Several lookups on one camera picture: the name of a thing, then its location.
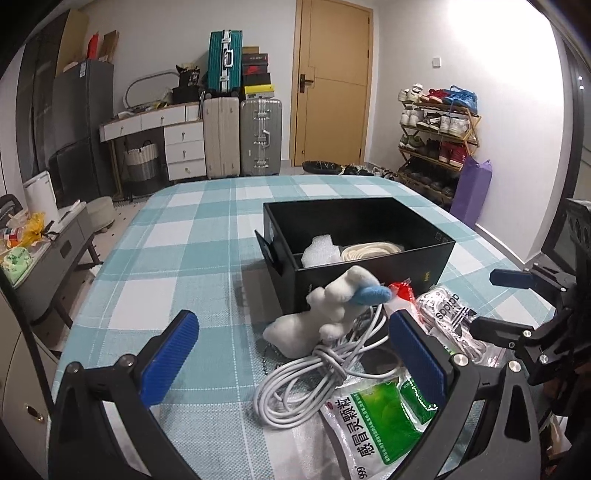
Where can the white drawer desk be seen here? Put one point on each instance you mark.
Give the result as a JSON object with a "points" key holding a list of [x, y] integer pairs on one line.
{"points": [[178, 133]]}

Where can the stack of shoe boxes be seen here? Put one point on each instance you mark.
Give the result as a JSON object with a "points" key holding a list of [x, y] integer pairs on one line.
{"points": [[256, 78]]}

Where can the white plush toy blue ear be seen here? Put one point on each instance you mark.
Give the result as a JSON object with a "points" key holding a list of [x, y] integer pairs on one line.
{"points": [[333, 311]]}

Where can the black storage box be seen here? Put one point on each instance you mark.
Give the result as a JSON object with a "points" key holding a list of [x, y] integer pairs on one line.
{"points": [[289, 228]]}

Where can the round beige stool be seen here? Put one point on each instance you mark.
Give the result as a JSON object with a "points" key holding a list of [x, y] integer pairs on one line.
{"points": [[101, 213]]}

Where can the large green medicine packet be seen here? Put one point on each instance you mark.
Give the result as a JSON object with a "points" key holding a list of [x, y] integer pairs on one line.
{"points": [[377, 423]]}

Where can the dark grey refrigerator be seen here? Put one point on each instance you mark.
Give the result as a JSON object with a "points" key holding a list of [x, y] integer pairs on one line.
{"points": [[82, 101]]}

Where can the black round floor basket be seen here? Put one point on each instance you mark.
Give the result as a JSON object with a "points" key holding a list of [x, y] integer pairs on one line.
{"points": [[322, 168]]}

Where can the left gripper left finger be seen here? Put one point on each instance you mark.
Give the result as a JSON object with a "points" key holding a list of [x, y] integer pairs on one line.
{"points": [[104, 425]]}

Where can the silver aluminium suitcase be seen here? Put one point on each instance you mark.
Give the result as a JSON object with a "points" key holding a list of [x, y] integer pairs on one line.
{"points": [[260, 121]]}

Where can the wooden shoe rack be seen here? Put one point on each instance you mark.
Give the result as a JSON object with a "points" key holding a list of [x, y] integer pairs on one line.
{"points": [[437, 139]]}

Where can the beige suitcase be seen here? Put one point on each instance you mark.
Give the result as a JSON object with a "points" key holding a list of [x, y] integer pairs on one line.
{"points": [[221, 137]]}

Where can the grey side cabinet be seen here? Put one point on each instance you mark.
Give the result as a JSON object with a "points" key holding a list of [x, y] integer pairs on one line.
{"points": [[39, 290]]}

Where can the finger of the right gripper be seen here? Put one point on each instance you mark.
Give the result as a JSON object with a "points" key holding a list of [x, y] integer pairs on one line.
{"points": [[513, 336], [517, 278]]}

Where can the red white balloon glue bag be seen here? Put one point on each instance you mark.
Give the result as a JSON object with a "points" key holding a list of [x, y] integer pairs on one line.
{"points": [[403, 290]]}

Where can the purple bag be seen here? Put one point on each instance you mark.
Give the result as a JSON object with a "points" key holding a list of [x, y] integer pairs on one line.
{"points": [[472, 190]]}

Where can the wooden door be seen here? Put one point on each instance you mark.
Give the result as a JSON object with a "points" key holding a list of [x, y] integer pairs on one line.
{"points": [[332, 81]]}

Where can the white foam piece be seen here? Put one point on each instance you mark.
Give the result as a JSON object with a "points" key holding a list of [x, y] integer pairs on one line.
{"points": [[320, 252]]}

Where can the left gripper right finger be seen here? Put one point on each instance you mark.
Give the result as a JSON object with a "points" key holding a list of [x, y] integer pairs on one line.
{"points": [[485, 426]]}

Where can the striped laundry basket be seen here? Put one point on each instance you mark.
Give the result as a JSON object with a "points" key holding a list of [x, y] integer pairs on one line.
{"points": [[142, 162]]}

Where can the bagged white adidas laces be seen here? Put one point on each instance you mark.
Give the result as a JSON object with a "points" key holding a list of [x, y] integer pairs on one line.
{"points": [[445, 316]]}

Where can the teal suitcase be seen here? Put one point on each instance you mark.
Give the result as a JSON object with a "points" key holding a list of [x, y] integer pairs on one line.
{"points": [[224, 76]]}

